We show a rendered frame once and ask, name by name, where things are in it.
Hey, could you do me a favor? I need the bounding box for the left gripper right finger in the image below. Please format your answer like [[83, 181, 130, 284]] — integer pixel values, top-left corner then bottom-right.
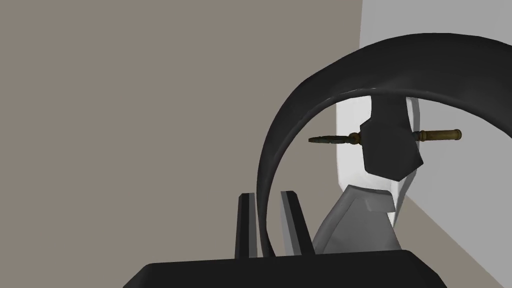
[[279, 190, 317, 257]]

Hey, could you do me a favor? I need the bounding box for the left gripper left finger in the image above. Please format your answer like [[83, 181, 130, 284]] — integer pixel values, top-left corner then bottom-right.
[[234, 192, 259, 260]]

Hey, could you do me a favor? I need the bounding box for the black curved bar handle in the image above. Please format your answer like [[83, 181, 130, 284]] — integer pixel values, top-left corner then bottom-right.
[[255, 32, 512, 258]]

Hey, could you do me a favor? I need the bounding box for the brass rod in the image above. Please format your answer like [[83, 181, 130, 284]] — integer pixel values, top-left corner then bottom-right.
[[307, 128, 463, 147]]

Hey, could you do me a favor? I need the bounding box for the grey door leaf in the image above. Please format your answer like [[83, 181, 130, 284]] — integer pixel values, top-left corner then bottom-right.
[[335, 0, 512, 288]]

